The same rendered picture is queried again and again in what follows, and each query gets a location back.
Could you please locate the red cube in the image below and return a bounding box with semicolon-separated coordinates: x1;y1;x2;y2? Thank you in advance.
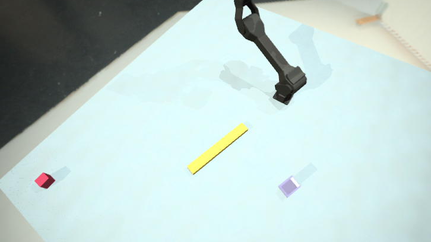
35;172;55;189

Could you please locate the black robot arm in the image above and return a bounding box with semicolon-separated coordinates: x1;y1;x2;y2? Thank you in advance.
234;0;307;105

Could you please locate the yellow bar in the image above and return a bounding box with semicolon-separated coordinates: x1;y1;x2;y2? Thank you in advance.
187;123;248;175

